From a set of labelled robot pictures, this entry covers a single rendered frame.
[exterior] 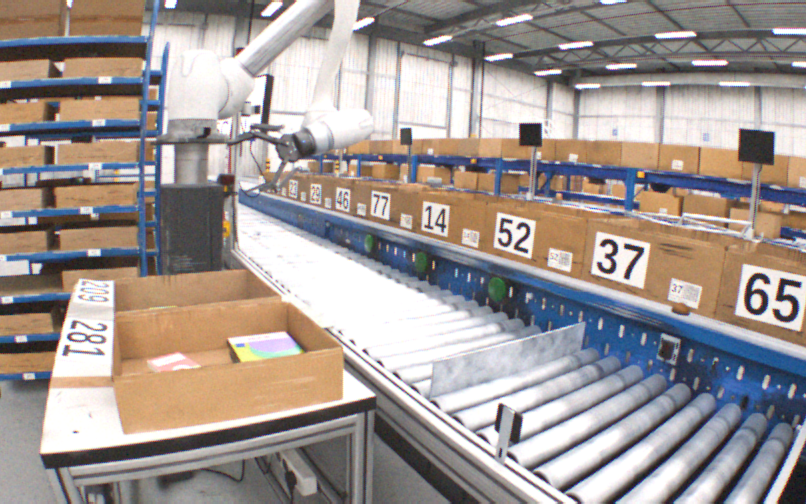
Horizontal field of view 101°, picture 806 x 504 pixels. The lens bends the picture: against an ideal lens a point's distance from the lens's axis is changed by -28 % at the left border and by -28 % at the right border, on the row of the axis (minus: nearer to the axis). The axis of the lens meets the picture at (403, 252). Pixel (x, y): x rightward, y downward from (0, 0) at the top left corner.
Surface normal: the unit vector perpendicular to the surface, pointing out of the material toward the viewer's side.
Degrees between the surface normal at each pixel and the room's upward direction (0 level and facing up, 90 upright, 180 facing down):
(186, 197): 90
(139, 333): 90
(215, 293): 89
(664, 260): 90
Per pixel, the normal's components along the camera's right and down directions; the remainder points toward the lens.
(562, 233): -0.84, 0.06
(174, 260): 0.57, 0.19
